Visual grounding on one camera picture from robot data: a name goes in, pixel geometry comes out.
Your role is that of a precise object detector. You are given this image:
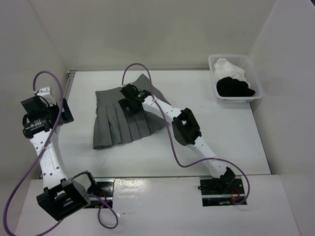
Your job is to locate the grey pleated skirt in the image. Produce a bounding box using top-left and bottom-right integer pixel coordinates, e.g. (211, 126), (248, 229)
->
(93, 87), (165, 150)

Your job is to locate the black skirt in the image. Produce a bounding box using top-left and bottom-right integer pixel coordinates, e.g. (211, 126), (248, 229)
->
(216, 77), (255, 97)

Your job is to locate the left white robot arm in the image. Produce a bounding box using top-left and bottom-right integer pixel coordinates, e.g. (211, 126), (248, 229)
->
(21, 96), (98, 221)

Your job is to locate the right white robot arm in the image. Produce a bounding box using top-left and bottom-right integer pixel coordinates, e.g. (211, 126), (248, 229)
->
(119, 84), (236, 194)

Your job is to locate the white folded cloth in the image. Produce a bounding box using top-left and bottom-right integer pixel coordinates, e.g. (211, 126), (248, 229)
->
(213, 58), (251, 87)

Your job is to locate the white plastic basket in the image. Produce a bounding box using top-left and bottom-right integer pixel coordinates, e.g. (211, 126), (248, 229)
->
(208, 54), (263, 104)

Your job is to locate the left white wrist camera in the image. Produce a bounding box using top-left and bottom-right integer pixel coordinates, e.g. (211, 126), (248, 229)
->
(35, 87), (56, 106)

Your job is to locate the aluminium table edge rail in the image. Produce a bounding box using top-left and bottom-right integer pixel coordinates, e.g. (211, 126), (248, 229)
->
(39, 69), (76, 178)

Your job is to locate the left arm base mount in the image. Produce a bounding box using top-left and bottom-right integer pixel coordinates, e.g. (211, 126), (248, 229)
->
(71, 178), (116, 209)

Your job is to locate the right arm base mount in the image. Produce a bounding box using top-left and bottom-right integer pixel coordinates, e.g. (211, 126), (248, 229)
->
(198, 178), (245, 207)

